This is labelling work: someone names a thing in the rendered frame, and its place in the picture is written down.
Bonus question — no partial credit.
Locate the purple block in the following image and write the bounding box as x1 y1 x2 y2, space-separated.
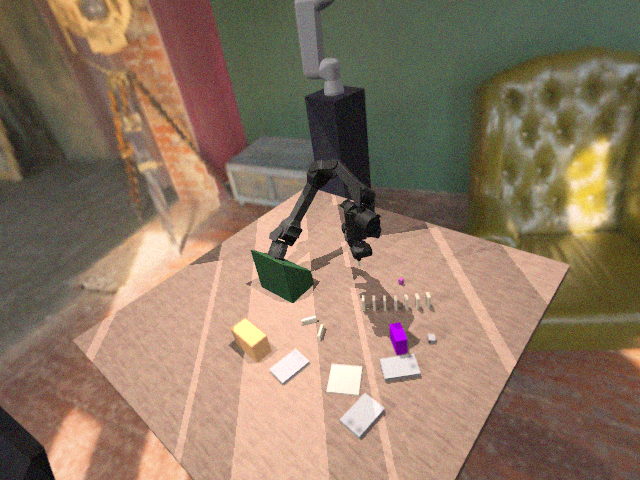
389 322 408 356

